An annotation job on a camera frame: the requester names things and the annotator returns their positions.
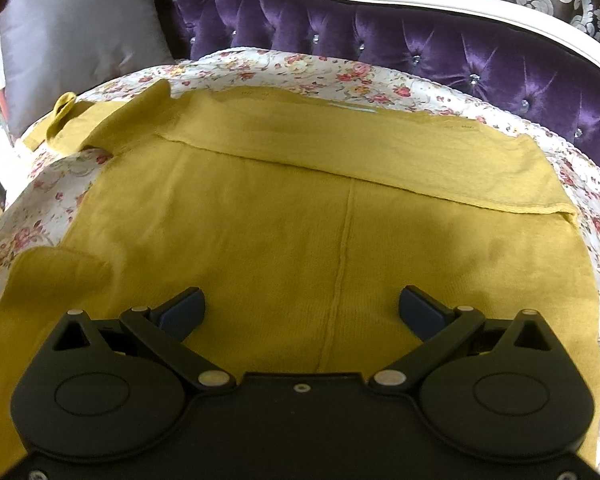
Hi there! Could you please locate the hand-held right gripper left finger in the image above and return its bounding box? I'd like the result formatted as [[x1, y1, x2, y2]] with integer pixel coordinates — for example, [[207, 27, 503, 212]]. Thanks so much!
[[50, 286, 236, 395]]

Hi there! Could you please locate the grey pillow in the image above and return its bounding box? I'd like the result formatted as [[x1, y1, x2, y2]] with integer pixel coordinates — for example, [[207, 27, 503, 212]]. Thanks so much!
[[0, 0, 176, 138]]

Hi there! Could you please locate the floral bedspread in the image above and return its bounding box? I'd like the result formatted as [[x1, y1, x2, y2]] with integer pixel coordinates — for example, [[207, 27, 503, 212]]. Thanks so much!
[[0, 46, 600, 476]]

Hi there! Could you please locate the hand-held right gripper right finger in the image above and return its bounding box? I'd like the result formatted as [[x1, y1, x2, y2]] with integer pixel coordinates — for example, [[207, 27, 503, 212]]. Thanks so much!
[[367, 285, 551, 395]]

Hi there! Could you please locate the purple tufted headboard white frame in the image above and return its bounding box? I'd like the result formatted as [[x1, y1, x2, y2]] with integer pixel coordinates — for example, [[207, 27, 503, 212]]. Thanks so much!
[[150, 0, 600, 186]]

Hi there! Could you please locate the mustard yellow knit garment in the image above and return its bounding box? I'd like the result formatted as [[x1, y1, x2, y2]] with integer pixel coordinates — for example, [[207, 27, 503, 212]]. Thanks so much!
[[0, 81, 600, 480]]

